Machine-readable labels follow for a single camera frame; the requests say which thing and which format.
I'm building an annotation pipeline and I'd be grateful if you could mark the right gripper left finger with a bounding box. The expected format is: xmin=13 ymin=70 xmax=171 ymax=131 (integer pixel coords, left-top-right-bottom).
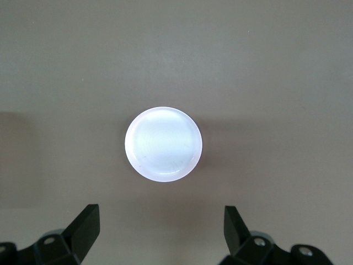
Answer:
xmin=0 ymin=203 xmax=100 ymax=265

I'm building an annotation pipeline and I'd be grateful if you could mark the round pink plate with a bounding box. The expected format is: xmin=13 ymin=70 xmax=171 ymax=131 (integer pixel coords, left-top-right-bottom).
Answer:
xmin=124 ymin=106 xmax=204 ymax=183

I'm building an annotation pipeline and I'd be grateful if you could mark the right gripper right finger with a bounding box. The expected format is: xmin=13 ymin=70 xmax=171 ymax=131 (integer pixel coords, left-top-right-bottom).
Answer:
xmin=223 ymin=205 xmax=334 ymax=265

